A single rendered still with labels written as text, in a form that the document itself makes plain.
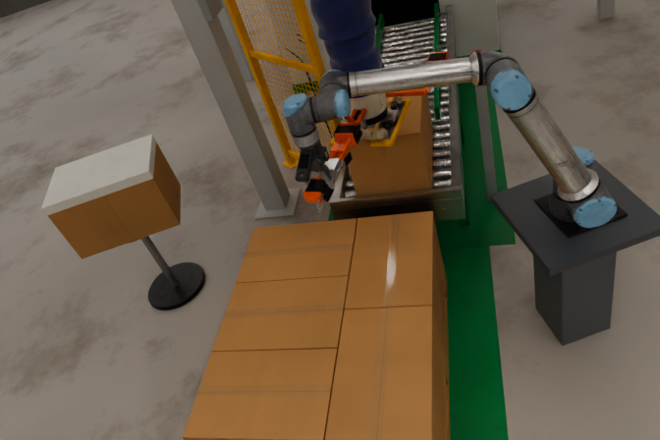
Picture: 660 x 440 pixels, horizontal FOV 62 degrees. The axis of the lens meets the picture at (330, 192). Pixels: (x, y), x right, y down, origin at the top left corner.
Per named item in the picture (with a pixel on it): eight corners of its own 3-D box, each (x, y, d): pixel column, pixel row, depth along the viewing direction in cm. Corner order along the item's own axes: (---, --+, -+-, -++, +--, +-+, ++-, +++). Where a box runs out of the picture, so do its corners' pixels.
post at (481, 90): (486, 194, 361) (470, 57, 300) (497, 193, 359) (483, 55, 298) (487, 201, 356) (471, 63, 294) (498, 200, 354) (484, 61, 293)
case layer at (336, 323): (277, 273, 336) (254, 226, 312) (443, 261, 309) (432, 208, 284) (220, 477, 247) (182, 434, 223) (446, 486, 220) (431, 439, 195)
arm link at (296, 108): (307, 102, 178) (278, 109, 180) (317, 134, 186) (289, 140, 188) (308, 88, 186) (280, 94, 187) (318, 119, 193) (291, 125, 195)
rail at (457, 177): (448, 27, 468) (445, 6, 456) (455, 26, 466) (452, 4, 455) (456, 215, 296) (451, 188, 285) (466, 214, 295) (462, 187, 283)
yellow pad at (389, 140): (390, 103, 262) (388, 93, 259) (411, 102, 258) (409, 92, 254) (370, 146, 239) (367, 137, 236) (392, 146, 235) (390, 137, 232)
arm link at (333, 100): (345, 80, 186) (309, 87, 188) (345, 96, 177) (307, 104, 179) (352, 104, 192) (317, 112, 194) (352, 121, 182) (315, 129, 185)
